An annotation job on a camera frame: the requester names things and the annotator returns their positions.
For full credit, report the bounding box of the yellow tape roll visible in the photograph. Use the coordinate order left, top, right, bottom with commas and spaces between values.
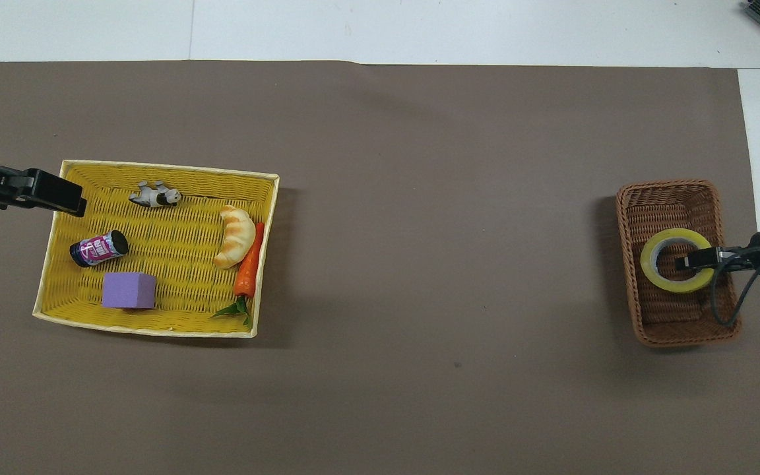
640, 228, 716, 293

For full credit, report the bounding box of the brown wicker basket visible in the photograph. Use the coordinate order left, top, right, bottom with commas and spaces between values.
616, 179, 743, 348

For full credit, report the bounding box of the yellow woven basket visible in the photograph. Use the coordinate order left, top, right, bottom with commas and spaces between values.
32, 160, 280, 338

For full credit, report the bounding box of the purple drink can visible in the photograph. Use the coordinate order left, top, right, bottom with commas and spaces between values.
69, 230, 130, 268

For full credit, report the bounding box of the black and white cow toy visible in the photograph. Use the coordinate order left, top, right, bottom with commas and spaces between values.
129, 181, 182, 208

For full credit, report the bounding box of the purple foam block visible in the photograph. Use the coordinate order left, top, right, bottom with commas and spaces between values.
102, 272, 157, 310

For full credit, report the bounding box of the toy croissant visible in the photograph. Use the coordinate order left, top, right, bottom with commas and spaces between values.
213, 205, 257, 269

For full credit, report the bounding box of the toy carrot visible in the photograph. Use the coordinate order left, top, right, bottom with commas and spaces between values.
211, 222, 266, 329

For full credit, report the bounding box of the black cable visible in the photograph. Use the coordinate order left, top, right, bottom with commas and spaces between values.
710, 244, 760, 327

